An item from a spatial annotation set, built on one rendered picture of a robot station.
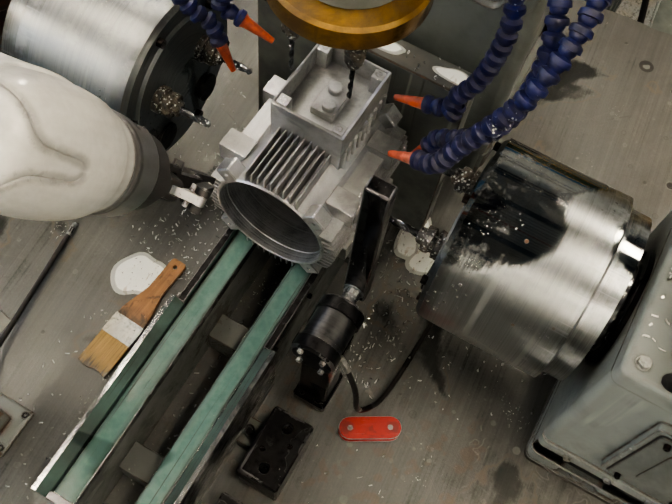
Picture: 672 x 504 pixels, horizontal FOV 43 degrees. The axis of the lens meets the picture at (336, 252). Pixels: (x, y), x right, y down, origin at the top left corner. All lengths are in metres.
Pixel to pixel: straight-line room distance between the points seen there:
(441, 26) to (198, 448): 0.63
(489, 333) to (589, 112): 0.64
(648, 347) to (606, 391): 0.08
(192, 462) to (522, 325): 0.43
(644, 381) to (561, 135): 0.66
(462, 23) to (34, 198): 0.70
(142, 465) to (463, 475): 0.43
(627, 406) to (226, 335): 0.54
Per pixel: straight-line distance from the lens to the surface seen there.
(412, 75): 1.07
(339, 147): 1.01
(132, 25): 1.08
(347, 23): 0.85
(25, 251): 1.35
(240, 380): 1.10
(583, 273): 0.96
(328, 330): 0.99
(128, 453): 1.16
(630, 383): 0.94
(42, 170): 0.58
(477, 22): 1.14
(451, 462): 1.22
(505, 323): 0.98
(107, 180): 0.64
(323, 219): 1.01
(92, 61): 1.09
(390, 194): 0.84
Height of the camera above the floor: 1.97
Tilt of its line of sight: 63 degrees down
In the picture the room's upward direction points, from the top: 10 degrees clockwise
